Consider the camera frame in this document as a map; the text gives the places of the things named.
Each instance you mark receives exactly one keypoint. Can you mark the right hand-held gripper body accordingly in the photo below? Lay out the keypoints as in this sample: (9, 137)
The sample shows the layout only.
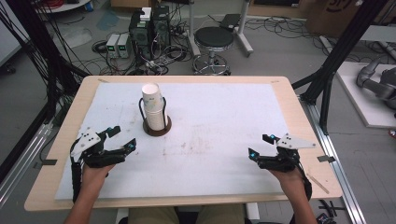
(285, 158)

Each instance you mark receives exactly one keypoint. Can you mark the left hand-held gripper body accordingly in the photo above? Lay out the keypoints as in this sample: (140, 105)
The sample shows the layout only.
(93, 155)

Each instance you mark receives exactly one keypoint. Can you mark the person's left hand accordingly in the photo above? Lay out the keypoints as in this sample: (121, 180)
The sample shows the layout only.
(95, 175)

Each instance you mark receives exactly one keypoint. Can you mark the person's right hand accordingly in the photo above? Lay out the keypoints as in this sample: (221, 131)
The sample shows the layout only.
(289, 179)

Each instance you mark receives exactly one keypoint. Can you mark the light wooden table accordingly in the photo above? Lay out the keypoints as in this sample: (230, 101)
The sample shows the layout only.
(299, 118)

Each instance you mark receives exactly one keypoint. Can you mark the black tape strip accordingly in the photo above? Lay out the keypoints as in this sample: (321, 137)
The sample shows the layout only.
(326, 158)
(49, 162)

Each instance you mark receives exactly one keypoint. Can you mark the thin wooden stick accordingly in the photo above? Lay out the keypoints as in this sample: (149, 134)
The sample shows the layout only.
(318, 184)

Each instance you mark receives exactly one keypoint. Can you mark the stack of white paper cups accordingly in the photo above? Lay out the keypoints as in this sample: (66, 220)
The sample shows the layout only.
(154, 107)

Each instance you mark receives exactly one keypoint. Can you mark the white table leg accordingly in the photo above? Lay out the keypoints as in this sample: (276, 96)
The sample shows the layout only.
(252, 211)

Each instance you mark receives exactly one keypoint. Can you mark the white table mat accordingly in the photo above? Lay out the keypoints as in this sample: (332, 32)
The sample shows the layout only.
(202, 124)

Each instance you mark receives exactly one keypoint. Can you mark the person's khaki trouser legs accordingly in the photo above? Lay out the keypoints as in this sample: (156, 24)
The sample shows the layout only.
(155, 216)

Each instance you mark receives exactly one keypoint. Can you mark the grey bench power supply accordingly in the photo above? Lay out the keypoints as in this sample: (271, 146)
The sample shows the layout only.
(124, 46)
(112, 46)

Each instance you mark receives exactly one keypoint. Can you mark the white floor platform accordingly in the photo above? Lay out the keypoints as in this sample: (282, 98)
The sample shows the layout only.
(358, 99)

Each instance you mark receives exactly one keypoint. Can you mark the black computer tower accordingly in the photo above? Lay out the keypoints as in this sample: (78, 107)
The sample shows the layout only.
(162, 28)
(140, 35)

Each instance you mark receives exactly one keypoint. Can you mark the black round stool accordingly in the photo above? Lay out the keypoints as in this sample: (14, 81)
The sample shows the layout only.
(214, 39)

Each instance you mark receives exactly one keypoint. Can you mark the brown cardboard box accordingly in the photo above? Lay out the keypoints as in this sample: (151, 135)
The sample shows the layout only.
(336, 15)

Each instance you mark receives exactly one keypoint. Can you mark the aluminium floor rail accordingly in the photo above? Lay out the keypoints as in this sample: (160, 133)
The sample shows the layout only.
(330, 155)
(21, 165)

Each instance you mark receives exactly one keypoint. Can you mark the black metal frame post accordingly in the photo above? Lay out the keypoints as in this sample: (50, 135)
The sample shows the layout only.
(339, 56)
(40, 46)

